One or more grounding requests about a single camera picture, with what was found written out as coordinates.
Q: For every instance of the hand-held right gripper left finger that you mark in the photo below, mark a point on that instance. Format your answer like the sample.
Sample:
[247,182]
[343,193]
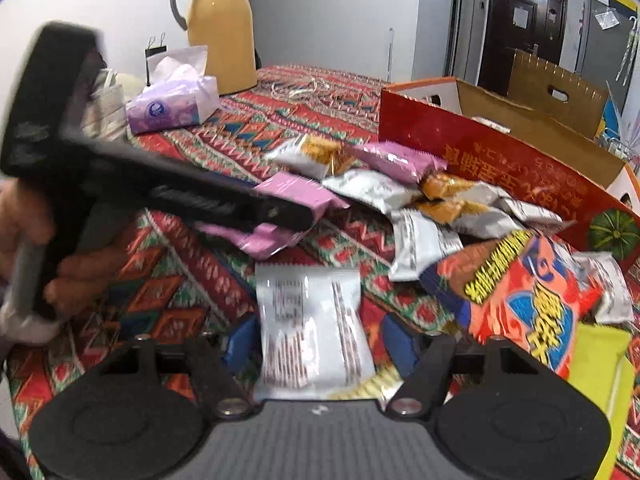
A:
[242,340]

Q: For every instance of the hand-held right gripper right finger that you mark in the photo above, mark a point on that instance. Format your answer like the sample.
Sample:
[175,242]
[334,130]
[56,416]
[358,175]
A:
[397,340]

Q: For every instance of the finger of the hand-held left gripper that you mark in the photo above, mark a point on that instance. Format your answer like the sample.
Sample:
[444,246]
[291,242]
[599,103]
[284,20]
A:
[280,215]

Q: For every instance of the pink snack packet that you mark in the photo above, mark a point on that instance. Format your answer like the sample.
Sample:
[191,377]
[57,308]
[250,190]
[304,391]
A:
[400,160]
[295,192]

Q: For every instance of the orange white snack packet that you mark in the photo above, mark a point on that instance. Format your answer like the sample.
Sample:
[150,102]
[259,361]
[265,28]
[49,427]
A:
[452,185]
[312,152]
[465,217]

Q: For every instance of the silver snack packet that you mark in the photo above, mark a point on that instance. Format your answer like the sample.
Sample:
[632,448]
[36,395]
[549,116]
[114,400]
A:
[370,190]

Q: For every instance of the large red snack bag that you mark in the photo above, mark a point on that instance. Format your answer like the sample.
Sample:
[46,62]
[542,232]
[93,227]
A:
[510,300]

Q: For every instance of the yellow green snack bag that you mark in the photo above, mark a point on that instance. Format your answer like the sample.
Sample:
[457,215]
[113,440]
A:
[600,365]

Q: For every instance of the red cardboard box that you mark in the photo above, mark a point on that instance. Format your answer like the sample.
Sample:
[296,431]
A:
[480,150]

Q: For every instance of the person's left hand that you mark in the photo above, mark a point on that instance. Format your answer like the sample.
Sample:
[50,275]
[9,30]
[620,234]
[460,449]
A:
[25,220]

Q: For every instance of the white striped plastic bag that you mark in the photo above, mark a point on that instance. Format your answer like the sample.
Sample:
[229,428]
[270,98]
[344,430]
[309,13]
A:
[105,105]

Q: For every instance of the patterned red tablecloth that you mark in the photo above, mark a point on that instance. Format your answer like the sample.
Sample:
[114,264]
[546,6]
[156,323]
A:
[200,270]

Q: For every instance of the purple tissue pack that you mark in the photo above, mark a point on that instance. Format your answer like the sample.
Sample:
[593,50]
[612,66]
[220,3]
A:
[172,102]

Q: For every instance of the yellow thermos jug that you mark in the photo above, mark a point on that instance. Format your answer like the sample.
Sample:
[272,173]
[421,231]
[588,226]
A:
[220,25]

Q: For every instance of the dark brown door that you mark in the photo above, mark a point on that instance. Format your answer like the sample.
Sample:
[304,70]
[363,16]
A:
[520,50]

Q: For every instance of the brown cardboard box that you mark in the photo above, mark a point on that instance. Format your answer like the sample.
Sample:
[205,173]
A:
[555,90]

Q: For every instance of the paper notice on door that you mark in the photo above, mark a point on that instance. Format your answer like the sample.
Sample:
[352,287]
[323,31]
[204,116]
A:
[522,12]

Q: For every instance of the grey refrigerator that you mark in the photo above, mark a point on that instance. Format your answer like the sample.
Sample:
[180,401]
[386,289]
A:
[600,55]

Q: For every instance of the striped hanging umbrella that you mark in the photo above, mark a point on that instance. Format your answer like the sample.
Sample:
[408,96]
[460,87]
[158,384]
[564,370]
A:
[627,55]

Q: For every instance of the clear hanging plastic bag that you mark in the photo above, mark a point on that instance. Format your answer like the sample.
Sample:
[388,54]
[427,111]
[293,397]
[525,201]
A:
[607,17]

